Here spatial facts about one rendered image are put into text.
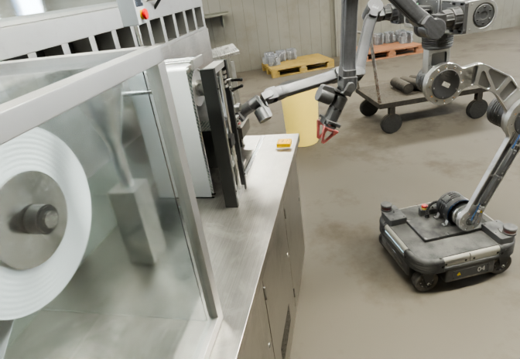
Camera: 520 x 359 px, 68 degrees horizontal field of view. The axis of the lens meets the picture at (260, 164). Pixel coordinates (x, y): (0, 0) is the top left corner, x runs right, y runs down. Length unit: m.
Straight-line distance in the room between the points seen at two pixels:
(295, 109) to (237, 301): 3.10
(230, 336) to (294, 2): 7.66
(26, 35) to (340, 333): 1.87
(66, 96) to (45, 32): 0.88
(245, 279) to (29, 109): 0.85
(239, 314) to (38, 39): 0.99
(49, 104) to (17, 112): 0.05
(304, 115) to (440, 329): 2.50
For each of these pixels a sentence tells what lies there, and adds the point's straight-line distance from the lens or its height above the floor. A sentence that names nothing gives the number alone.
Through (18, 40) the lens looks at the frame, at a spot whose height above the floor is 1.62.
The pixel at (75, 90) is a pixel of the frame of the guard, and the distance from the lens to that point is 0.55.
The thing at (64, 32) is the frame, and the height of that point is 1.61.
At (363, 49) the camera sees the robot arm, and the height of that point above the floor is 1.31.
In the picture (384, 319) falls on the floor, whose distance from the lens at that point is 2.29.
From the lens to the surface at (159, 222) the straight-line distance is 0.75.
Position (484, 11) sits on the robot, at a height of 1.46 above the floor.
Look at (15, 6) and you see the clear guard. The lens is 1.32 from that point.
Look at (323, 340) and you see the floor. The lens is 2.18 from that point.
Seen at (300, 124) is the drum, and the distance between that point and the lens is 4.09.
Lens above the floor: 1.69
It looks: 25 degrees down
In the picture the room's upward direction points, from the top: 8 degrees counter-clockwise
